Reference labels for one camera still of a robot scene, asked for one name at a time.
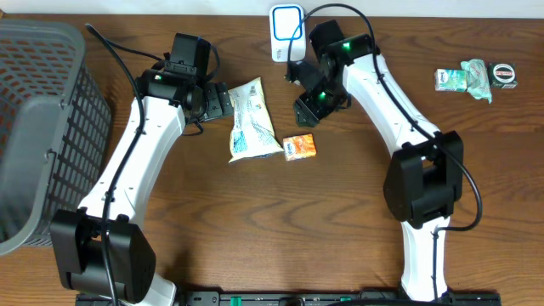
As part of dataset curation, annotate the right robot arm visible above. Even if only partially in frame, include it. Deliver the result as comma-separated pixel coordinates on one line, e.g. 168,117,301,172
286,20,463,302

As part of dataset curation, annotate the green Kleenex tissue pack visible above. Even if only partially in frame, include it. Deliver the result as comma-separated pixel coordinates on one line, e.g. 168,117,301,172
434,69,468,92

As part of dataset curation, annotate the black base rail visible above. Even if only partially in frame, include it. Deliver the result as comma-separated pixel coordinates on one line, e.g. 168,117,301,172
75,290,502,306

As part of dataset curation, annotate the grey plastic mesh basket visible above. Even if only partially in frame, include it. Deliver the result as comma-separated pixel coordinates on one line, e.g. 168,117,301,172
1,20,112,254

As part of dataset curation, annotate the orange Kleenex tissue pack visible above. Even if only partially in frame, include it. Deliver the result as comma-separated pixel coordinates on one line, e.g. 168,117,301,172
283,133,317,161

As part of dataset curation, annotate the white barcode scanner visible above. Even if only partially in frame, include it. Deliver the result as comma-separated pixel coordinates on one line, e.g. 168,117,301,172
269,4,306,62

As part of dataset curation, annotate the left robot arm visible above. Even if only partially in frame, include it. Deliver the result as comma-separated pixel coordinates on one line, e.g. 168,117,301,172
50,33,233,305

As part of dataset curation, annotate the teal crinkled snack packet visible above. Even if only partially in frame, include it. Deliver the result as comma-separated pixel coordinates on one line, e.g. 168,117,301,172
461,59,492,104

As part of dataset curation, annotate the large white wet-wipes pack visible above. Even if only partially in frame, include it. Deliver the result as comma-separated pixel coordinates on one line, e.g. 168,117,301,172
229,77,284,163

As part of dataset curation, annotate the small dark green box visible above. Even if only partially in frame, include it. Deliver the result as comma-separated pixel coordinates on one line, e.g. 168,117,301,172
488,63,518,89

